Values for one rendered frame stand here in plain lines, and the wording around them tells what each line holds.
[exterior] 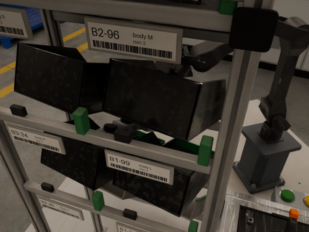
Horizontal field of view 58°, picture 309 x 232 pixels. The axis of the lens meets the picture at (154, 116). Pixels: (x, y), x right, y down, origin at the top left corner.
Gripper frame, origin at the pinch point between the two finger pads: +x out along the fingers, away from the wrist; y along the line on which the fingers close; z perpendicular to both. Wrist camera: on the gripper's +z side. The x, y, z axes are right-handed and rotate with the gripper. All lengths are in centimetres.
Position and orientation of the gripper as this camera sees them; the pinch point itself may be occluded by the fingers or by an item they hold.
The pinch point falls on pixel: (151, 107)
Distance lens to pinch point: 68.9
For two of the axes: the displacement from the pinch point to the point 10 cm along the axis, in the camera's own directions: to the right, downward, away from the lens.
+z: -1.5, -6.2, -7.7
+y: 8.6, 3.0, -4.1
